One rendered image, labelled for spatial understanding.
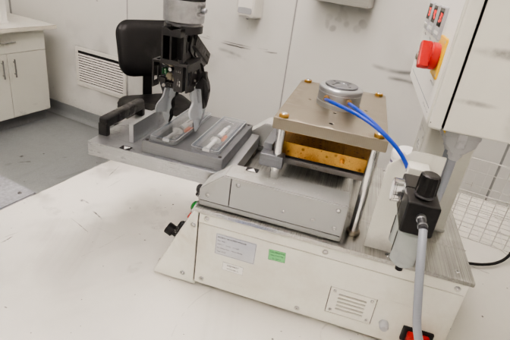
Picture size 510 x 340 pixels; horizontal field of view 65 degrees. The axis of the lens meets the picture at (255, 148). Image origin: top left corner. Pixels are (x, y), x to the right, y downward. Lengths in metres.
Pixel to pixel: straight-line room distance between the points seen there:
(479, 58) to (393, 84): 1.66
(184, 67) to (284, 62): 1.66
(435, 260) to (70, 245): 0.70
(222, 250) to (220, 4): 1.97
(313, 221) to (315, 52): 1.71
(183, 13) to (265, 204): 0.36
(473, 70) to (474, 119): 0.07
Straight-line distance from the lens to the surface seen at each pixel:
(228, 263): 0.76
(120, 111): 0.90
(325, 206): 0.65
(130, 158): 0.81
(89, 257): 0.90
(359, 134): 0.63
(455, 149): 0.65
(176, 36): 0.74
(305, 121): 0.64
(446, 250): 0.77
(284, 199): 0.66
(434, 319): 0.77
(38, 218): 1.03
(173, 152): 0.77
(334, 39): 2.27
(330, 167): 0.69
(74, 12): 3.36
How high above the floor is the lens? 1.32
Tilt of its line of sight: 24 degrees down
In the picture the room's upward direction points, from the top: 8 degrees clockwise
